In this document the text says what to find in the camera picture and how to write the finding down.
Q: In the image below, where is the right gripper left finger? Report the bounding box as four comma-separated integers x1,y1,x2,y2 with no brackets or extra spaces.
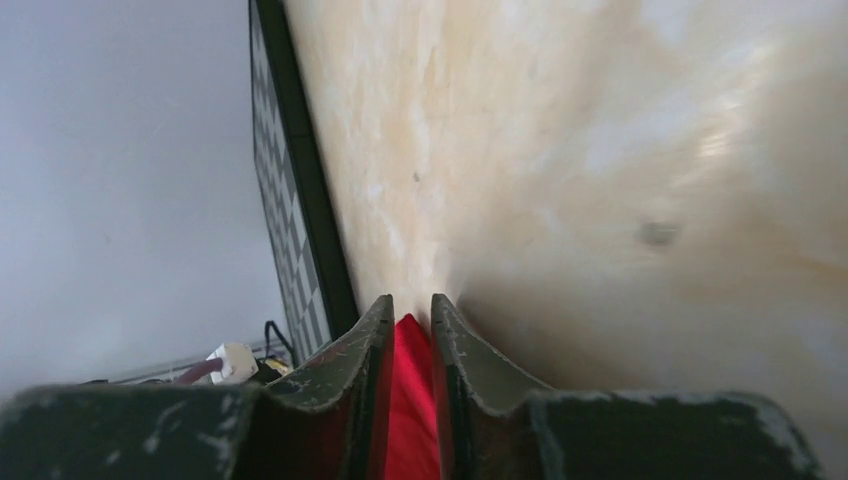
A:
1,295,395,479

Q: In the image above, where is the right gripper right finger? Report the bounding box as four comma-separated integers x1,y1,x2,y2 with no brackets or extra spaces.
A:
430,294,824,479

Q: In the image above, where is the red cloth napkin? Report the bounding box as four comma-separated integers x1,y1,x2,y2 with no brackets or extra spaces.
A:
377,313,442,480

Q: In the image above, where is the black white checkerboard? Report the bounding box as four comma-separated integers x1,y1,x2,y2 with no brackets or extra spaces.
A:
248,1,359,363

